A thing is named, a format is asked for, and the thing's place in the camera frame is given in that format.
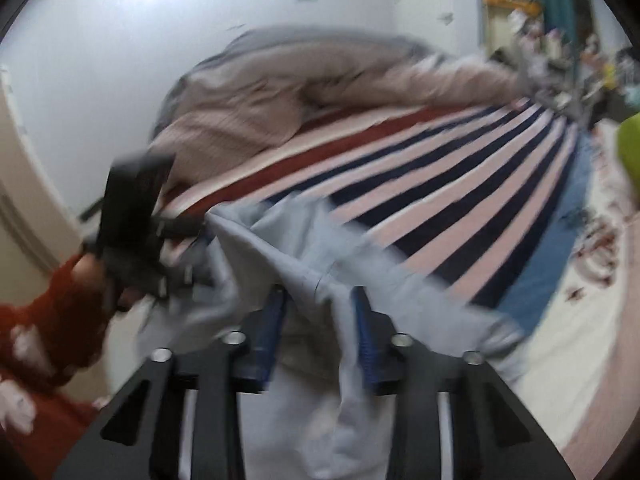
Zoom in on light blue shirt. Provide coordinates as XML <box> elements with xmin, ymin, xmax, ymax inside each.
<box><xmin>135</xmin><ymin>194</ymin><xmax>527</xmax><ymax>480</ymax></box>

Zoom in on person's left hand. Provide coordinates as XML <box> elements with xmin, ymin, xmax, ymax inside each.
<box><xmin>72</xmin><ymin>252</ymin><xmax>147</xmax><ymax>314</ymax></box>

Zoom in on striped blanket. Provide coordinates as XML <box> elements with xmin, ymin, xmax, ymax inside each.
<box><xmin>159</xmin><ymin>95</ymin><xmax>597</xmax><ymax>312</ymax></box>

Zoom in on person's left forearm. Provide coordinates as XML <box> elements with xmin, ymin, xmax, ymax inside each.
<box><xmin>0</xmin><ymin>254</ymin><xmax>122</xmax><ymax>387</ymax></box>

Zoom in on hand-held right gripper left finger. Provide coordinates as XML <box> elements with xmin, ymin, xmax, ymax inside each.
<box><xmin>52</xmin><ymin>285</ymin><xmax>291</xmax><ymax>480</ymax></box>

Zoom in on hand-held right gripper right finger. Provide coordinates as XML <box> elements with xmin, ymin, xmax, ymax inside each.
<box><xmin>350</xmin><ymin>286</ymin><xmax>576</xmax><ymax>480</ymax></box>

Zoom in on green pillow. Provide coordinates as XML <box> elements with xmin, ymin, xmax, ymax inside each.
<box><xmin>616</xmin><ymin>112</ymin><xmax>640</xmax><ymax>187</ymax></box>

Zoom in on yellow shelf unit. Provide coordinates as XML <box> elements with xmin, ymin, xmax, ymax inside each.
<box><xmin>481</xmin><ymin>0</ymin><xmax>544</xmax><ymax>63</ymax></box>

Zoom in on pink and grey duvet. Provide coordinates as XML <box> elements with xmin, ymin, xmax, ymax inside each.
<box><xmin>149</xmin><ymin>24</ymin><xmax>528</xmax><ymax>203</ymax></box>

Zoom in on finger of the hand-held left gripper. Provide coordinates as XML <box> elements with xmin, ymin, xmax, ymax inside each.
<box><xmin>157</xmin><ymin>259</ymin><xmax>217</xmax><ymax>302</ymax></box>
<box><xmin>155</xmin><ymin>215</ymin><xmax>207</xmax><ymax>241</ymax></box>

